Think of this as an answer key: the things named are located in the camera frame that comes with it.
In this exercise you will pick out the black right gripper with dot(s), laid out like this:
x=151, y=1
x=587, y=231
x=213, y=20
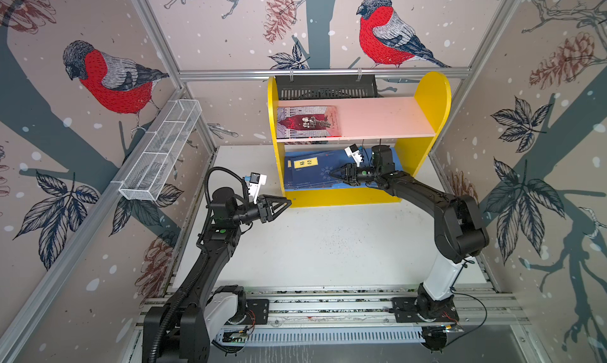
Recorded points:
x=352, y=178

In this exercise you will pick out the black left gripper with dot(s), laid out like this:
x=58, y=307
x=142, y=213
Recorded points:
x=266, y=215

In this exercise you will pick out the navy book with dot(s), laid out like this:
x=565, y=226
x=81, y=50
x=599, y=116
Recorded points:
x=312, y=170
x=289, y=183

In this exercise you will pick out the red illustrated book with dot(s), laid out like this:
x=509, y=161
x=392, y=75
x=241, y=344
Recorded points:
x=308, y=122

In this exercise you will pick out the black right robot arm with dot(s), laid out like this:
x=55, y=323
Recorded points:
x=459, y=233

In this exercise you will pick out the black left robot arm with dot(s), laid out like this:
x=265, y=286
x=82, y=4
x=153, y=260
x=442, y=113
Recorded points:
x=185, y=327

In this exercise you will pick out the yellow shelf with coloured boards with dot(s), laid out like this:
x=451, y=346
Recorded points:
x=410, y=125

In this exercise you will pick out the black perforated tray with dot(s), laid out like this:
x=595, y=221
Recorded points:
x=324, y=87

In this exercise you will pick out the aluminium top crossbar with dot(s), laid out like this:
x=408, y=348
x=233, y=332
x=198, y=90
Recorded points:
x=413, y=73

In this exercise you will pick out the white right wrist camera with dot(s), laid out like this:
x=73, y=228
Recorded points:
x=353, y=151

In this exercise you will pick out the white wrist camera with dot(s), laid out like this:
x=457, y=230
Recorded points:
x=353, y=151
x=255, y=182

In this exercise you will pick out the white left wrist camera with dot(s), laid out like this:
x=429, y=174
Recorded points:
x=255, y=182

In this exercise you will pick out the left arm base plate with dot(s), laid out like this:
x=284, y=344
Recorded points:
x=251, y=312

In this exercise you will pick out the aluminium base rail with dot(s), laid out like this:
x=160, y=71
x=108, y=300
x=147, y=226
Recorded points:
x=288, y=317

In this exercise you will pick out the white wire mesh basket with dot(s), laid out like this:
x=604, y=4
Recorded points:
x=152, y=169

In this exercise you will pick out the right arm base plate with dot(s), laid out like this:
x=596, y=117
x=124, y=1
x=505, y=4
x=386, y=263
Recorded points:
x=424, y=310

